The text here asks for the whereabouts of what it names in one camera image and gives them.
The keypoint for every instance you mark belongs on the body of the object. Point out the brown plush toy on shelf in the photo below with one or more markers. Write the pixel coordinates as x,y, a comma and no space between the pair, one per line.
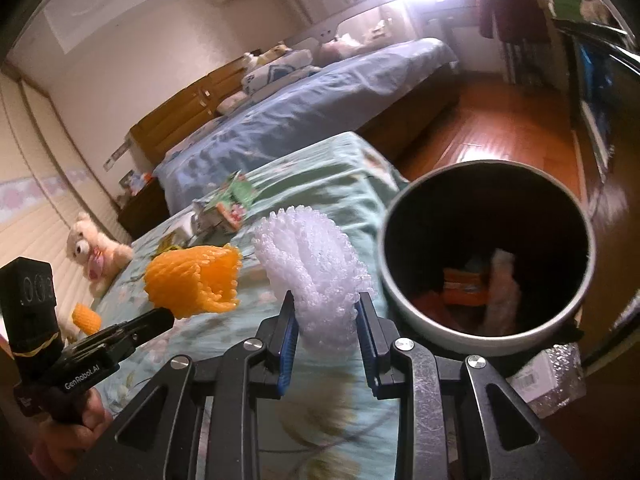
594,11

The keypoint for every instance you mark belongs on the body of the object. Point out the wooden headboard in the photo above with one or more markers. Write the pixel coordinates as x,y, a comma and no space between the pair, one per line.
186,111

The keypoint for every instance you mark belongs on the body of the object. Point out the black television on cabinet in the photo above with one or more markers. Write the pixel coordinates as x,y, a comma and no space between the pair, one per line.
595,84

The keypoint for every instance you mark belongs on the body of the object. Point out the dark hanging coat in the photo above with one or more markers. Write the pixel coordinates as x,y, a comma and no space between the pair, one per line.
514,21

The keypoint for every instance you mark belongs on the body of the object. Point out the white pink teddy bear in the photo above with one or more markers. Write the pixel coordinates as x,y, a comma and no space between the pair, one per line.
101,258

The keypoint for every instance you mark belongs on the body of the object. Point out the person's left hand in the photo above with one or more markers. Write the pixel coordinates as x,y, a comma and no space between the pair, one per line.
59,448

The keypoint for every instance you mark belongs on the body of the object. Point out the black round trash bin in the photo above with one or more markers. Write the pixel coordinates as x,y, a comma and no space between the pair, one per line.
488,257

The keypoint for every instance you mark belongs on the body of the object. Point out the white foam fruit net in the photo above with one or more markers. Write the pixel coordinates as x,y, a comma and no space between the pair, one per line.
304,252

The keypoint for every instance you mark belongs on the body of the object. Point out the orange foam fruit net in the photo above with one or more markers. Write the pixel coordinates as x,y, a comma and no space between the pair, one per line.
194,281

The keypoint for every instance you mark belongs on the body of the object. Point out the dark wooden bed base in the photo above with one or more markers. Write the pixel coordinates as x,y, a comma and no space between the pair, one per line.
396,128

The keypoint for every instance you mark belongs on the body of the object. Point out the green snack packet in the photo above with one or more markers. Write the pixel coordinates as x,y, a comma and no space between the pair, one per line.
226,207

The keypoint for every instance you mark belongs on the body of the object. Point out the yellow plush toy on pillow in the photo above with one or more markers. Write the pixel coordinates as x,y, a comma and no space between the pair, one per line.
255,59

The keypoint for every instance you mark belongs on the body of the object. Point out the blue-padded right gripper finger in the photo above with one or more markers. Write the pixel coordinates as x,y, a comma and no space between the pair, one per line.
257,368
399,368

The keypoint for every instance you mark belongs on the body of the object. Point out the framed photo on nightstand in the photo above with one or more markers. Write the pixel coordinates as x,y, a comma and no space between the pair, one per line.
130,182

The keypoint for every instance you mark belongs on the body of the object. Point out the blue bed duvet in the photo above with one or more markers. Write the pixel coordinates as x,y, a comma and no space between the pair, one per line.
340,97

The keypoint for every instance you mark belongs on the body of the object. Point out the small orange foam net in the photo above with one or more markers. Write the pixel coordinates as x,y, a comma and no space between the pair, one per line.
88,321

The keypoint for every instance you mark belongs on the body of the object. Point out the white blue patterned pillow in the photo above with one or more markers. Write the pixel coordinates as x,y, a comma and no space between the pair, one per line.
295,65

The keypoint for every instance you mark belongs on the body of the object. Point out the dark wooden nightstand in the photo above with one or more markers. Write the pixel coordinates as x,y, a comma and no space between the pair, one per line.
144,211

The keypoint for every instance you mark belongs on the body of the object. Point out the teal floral bed sheet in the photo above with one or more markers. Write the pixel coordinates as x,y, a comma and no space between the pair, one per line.
328,425

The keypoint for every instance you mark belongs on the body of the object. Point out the grey bed guard rail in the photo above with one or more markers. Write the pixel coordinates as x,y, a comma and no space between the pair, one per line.
375,23

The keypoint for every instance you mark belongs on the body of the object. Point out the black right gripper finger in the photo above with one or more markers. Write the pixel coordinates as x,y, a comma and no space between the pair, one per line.
126,337

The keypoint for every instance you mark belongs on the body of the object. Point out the pink plush toy by rail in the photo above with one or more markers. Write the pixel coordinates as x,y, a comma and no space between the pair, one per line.
338,49

